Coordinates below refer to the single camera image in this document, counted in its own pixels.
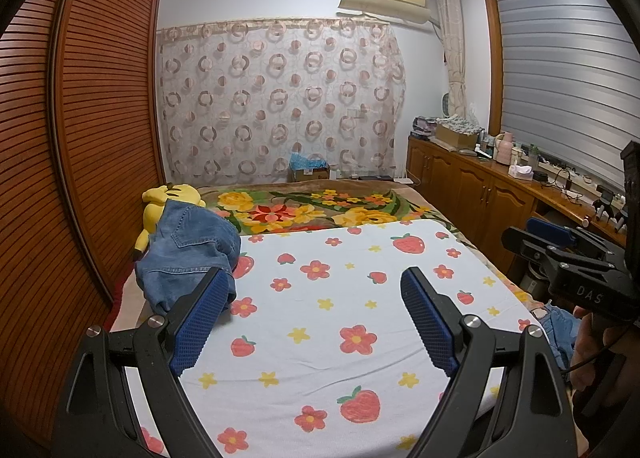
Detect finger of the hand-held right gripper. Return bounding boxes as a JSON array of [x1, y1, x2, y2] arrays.
[[501, 226, 621, 273], [524, 217, 618, 259]]

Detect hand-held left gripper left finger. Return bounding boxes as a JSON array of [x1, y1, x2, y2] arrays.
[[50, 267, 236, 458]]

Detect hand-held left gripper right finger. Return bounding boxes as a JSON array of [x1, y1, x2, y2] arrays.
[[400, 265, 578, 458]]

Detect blue denim pants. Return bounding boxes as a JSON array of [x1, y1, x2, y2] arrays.
[[135, 200, 242, 316]]

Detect person's right hand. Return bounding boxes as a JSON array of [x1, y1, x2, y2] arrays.
[[570, 305, 636, 391]]

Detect grey trash bin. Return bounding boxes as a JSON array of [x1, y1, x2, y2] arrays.
[[517, 263, 551, 299]]

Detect white power strip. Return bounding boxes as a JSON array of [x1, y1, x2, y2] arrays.
[[537, 155, 581, 175]]

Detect long wooden cabinet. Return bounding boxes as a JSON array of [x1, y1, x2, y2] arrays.
[[406, 134, 628, 283]]

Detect strawberry print white mat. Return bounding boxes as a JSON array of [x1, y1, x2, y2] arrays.
[[122, 220, 543, 458]]

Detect pink thermos jug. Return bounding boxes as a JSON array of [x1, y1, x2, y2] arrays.
[[492, 130, 513, 169]]

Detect cardboard box of packets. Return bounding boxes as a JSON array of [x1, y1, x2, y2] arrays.
[[435, 117, 483, 149]]

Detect yellow plush toy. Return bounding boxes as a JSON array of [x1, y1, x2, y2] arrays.
[[132, 183, 206, 263]]

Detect floral blanket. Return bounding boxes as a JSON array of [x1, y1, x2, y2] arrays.
[[110, 182, 548, 333]]

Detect grey window blind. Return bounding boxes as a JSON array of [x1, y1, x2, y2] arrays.
[[492, 0, 640, 193]]

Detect purple container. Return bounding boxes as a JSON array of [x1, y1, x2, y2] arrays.
[[411, 116, 437, 139]]

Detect blue item on cardboard box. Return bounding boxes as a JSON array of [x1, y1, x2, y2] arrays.
[[289, 153, 331, 183]]

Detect beige window drape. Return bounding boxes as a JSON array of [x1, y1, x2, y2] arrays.
[[432, 0, 468, 119]]

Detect wooden louvered wardrobe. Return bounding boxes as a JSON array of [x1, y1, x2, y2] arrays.
[[0, 0, 166, 444]]

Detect circle pattern sheer curtain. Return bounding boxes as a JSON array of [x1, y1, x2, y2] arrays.
[[157, 18, 407, 183]]

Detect wooden window frame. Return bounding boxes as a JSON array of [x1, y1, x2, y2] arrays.
[[482, 0, 601, 139]]

